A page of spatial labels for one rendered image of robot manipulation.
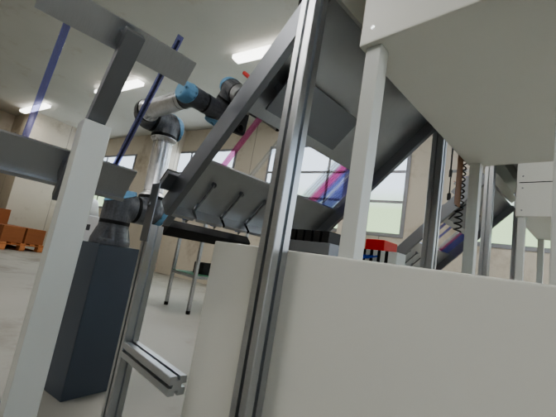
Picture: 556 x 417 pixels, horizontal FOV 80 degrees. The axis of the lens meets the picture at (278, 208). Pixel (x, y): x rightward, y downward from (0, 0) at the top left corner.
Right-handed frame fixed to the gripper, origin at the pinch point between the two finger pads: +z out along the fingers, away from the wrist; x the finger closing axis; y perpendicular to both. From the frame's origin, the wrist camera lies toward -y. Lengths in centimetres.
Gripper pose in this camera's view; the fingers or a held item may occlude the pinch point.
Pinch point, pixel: (266, 124)
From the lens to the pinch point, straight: 112.4
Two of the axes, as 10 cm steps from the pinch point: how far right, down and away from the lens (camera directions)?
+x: 6.9, 2.3, 6.9
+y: 5.4, -8.0, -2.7
